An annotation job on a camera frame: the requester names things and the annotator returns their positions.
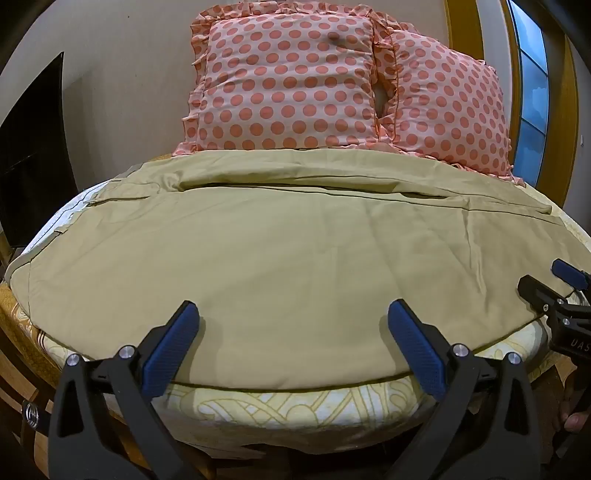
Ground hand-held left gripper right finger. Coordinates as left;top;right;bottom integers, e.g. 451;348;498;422
387;299;551;480

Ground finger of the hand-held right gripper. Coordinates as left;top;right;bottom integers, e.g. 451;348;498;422
516;275;570;315
552;259;591;292

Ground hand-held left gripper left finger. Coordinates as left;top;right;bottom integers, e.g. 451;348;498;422
48;301;209;480

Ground tan blanket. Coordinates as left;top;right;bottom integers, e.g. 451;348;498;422
6;148;576;394

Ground person's right hand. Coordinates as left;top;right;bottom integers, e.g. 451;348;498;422
558;369;591;432

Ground bed with yellow patterned sheet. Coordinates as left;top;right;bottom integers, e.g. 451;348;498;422
0;152;591;467

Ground small pink polka dot pillow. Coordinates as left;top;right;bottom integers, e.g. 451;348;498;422
373;19;527;186

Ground black television screen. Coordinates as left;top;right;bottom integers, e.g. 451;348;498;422
0;52;80;251

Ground large pink polka dot pillow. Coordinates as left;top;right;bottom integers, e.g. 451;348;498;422
172;0;399;158

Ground window with wooden frame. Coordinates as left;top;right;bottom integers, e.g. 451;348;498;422
444;0;583;217

